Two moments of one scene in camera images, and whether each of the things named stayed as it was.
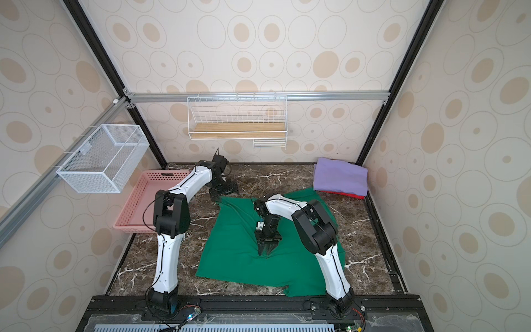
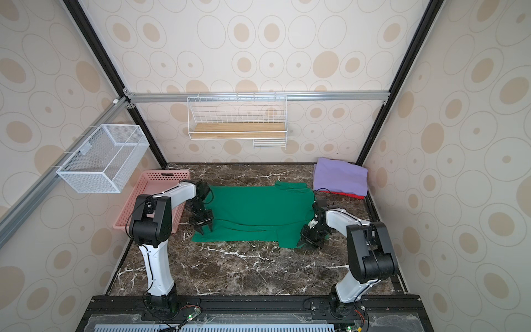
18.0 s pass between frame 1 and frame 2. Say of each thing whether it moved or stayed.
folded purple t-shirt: stayed
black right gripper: moved
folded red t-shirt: stayed
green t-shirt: moved
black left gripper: moved
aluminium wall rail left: stayed
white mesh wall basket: stayed
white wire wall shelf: stayed
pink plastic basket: stayed
